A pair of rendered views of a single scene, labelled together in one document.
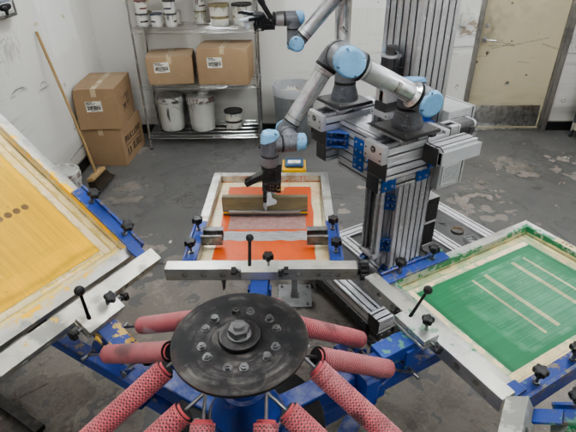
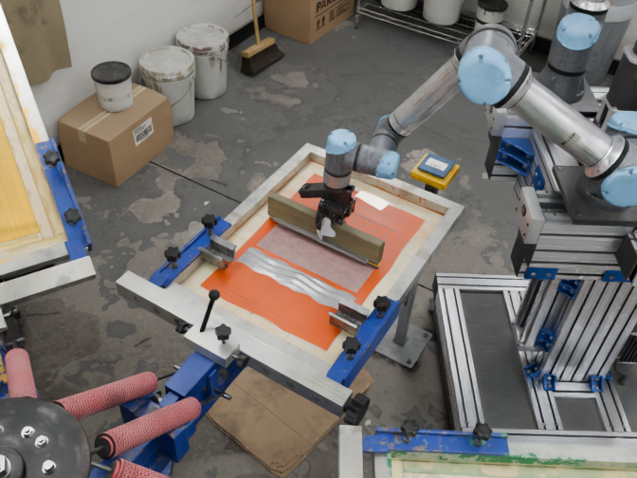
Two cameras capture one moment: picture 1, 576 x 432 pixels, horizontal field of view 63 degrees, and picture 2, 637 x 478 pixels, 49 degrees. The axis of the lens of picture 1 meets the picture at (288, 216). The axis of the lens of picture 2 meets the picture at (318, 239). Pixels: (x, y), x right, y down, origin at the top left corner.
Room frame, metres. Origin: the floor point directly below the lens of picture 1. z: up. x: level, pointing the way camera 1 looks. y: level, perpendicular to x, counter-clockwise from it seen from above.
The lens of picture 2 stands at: (0.50, -0.58, 2.39)
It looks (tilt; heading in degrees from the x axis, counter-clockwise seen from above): 44 degrees down; 28
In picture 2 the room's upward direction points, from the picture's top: 4 degrees clockwise
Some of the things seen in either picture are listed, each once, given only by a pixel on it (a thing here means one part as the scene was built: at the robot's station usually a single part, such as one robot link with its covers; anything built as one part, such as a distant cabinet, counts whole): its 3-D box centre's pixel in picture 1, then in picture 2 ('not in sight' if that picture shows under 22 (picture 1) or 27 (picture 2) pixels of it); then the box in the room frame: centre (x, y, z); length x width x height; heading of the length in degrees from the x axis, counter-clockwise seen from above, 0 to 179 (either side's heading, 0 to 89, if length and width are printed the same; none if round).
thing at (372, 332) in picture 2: (333, 245); (364, 342); (1.54, -0.18, 0.97); 0.30 x 0.05 x 0.07; 179
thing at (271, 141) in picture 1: (270, 143); (341, 153); (1.82, 0.07, 1.30); 0.09 x 0.08 x 0.11; 104
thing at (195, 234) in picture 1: (195, 246); (193, 256); (1.55, 0.37, 0.97); 0.30 x 0.05 x 0.07; 179
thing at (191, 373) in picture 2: (259, 291); (198, 370); (1.22, 0.10, 1.02); 0.17 x 0.06 x 0.05; 179
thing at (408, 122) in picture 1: (408, 115); (611, 177); (2.11, -0.57, 1.31); 0.15 x 0.15 x 0.10
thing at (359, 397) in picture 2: (360, 270); (352, 407); (1.33, -0.26, 1.02); 0.07 x 0.06 x 0.07; 179
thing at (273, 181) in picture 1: (271, 177); (336, 198); (1.82, 0.07, 1.14); 0.09 x 0.08 x 0.12; 89
